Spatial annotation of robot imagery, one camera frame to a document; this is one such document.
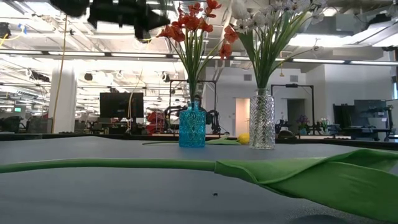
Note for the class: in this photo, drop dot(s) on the white artificial flower bunch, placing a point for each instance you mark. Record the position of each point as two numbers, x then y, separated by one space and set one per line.
264 62

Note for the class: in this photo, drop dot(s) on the green tulip stem foreground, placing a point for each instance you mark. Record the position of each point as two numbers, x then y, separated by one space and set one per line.
93 162

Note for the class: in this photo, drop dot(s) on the clear cut glass vase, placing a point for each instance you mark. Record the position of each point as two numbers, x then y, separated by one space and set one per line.
262 124

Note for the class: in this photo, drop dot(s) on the black background robot arm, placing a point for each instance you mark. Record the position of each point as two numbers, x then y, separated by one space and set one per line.
171 116
214 119

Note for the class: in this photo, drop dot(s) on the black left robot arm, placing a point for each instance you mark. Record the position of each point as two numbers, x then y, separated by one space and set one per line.
71 6

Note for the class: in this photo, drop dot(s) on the blue cut glass vase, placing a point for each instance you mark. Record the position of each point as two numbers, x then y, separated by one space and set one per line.
192 130

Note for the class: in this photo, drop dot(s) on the purple background flowers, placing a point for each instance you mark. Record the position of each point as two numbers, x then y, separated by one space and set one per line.
302 121

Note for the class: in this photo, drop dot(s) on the long ceiling light strip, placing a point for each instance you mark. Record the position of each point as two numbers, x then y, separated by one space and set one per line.
357 62
237 58
77 53

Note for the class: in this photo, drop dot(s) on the black computer monitor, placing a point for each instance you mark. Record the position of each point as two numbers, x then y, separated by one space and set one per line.
118 104

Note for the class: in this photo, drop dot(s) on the white building column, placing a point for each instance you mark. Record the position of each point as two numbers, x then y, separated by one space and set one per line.
70 99

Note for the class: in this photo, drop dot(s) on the red equipment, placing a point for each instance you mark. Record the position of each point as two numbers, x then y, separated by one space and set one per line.
157 117

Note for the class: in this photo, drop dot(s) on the green exit sign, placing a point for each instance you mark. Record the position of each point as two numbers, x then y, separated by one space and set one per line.
17 109

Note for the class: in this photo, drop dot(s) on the background tulip bouquet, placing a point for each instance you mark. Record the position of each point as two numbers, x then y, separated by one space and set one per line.
325 123

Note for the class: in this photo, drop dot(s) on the dark office workstation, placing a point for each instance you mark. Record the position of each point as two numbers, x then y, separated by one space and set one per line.
370 109

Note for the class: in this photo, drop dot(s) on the black metal frame stand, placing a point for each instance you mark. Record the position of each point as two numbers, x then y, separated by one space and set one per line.
292 85
208 81

